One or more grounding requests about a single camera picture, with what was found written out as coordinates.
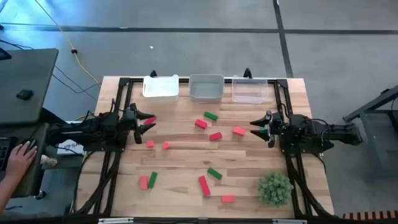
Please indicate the orange wooden block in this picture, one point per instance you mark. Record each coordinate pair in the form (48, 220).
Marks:
(239, 131)
(143, 182)
(228, 198)

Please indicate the black keyboard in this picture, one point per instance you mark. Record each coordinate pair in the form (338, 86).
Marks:
(3, 151)

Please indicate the beige small object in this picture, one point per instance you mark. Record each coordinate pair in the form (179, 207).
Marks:
(48, 160)

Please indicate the orange wooden cube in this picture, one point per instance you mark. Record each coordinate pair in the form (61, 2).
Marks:
(150, 143)
(165, 145)

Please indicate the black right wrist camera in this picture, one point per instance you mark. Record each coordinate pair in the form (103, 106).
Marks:
(276, 123)

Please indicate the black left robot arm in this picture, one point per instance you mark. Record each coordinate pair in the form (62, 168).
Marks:
(81, 129)

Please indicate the grey desk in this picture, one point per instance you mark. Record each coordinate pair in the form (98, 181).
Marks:
(28, 183)
(28, 71)

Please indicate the black wedge-shaped gadget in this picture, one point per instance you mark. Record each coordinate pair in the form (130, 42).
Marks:
(4, 55)

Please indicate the long red wooden block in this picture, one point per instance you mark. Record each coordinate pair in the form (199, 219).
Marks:
(204, 185)

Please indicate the person's forearm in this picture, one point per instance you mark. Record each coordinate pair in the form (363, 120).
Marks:
(6, 193)

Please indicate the clear plastic bin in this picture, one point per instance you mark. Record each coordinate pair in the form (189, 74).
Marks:
(250, 91)

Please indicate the black aluminium frame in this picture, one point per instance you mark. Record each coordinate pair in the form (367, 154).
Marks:
(184, 80)

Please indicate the silver metal bracket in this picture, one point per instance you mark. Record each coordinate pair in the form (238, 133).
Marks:
(289, 221)
(115, 220)

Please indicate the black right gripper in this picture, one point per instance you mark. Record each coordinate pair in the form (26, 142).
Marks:
(275, 133)

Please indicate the white plastic bin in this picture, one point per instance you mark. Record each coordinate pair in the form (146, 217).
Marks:
(160, 88)

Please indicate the orange black striped strip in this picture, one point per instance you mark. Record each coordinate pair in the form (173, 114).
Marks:
(370, 215)

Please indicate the green wooden block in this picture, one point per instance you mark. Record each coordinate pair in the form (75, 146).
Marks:
(214, 173)
(211, 116)
(152, 180)
(263, 129)

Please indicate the black rectangular desk gadget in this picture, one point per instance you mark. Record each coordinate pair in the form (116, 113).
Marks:
(25, 94)

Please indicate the black desk foot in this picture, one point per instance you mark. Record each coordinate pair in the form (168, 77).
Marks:
(40, 195)

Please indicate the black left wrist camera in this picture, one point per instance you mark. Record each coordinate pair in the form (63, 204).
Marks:
(129, 117)

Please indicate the white printed box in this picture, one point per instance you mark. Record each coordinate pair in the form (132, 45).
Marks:
(70, 147)

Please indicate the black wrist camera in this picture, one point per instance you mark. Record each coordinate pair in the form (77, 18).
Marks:
(276, 123)
(129, 117)

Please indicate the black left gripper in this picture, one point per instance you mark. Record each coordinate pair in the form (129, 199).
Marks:
(132, 127)

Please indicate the grey plastic bin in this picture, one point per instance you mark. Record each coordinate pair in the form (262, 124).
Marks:
(206, 88)

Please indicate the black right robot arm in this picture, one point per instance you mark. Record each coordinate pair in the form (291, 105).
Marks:
(311, 130)

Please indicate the person's hand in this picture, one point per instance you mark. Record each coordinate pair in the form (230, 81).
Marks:
(18, 161)

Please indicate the artificial green plant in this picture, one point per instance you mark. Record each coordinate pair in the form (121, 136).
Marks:
(275, 189)

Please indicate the dark grey side table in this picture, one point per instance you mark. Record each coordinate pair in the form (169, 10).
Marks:
(374, 146)

